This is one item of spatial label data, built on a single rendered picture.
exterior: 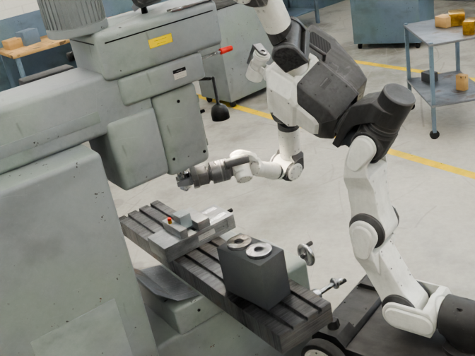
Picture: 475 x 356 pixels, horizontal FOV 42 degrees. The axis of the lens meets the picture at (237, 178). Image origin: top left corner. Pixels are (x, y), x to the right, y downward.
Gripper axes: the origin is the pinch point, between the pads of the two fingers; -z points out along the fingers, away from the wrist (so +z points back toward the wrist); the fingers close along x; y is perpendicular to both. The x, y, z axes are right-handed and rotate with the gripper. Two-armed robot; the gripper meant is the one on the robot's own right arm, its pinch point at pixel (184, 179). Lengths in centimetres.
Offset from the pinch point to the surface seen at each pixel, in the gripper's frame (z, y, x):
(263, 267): 18, 16, 50
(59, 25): -26, -70, 19
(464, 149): 228, 126, -205
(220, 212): 12.2, 26.1, -14.7
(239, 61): 95, 76, -443
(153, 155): -8.4, -20.0, 17.2
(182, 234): -6.1, 23.3, -0.1
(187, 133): 5.3, -21.8, 8.7
